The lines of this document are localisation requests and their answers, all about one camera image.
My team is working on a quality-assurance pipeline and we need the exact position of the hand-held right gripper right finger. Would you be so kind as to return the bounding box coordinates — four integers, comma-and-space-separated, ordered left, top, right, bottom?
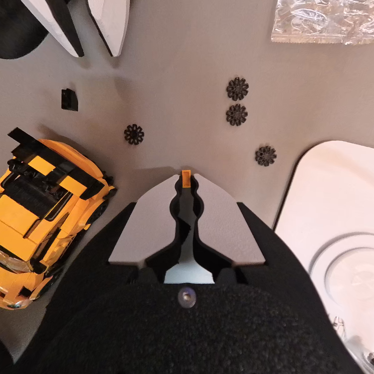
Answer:
191, 174, 266, 268

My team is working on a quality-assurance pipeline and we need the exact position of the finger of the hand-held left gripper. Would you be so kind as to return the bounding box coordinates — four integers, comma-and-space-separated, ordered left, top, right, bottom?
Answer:
86, 0, 131, 58
21, 0, 86, 58

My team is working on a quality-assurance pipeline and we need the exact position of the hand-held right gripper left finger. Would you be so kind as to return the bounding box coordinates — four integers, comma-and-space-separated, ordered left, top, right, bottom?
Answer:
108, 174, 193, 268

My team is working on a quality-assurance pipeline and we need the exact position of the black lego slope brick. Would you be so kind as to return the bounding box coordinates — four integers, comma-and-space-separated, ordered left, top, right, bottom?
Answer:
61, 88, 79, 112

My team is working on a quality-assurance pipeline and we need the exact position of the yellow lego car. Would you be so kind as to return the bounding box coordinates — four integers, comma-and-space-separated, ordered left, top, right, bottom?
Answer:
0, 127, 118, 310

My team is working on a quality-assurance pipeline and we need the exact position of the black lego wheel rim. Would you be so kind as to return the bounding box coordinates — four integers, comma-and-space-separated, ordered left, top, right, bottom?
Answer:
255, 145, 277, 167
226, 103, 248, 127
123, 124, 145, 146
226, 77, 249, 101

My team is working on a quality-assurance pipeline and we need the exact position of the white desk stand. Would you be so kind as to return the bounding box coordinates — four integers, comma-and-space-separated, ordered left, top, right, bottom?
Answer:
273, 140, 374, 374

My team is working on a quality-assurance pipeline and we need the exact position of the clear plastic bag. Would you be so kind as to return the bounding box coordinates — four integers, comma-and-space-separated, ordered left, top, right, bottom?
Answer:
270, 0, 374, 46

